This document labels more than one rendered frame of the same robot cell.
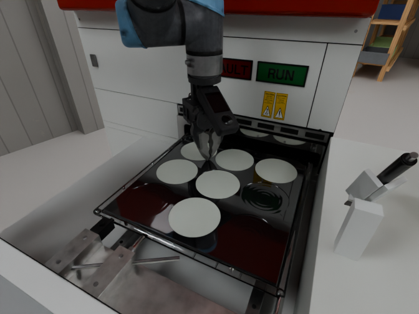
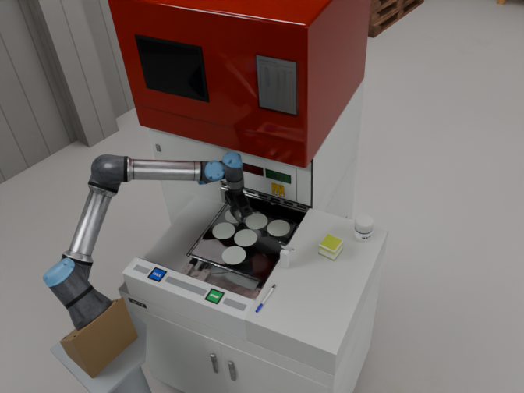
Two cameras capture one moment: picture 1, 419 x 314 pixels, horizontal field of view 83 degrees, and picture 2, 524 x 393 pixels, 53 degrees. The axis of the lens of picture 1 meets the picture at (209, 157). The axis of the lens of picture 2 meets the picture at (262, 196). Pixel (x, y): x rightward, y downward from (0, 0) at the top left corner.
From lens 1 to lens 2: 1.75 m
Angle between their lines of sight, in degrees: 9
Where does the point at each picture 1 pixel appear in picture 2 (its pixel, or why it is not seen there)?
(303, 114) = (293, 196)
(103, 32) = (168, 136)
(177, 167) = (223, 228)
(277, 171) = (279, 228)
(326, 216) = not seen: hidden behind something
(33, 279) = (182, 277)
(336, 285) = (277, 275)
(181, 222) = (228, 258)
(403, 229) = (310, 257)
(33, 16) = (24, 12)
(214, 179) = (244, 235)
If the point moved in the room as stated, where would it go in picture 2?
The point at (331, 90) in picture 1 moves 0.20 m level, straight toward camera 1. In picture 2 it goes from (303, 186) to (283, 217)
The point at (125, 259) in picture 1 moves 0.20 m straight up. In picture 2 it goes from (207, 273) to (200, 239)
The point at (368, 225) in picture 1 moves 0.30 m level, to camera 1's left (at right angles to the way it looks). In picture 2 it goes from (285, 257) to (207, 260)
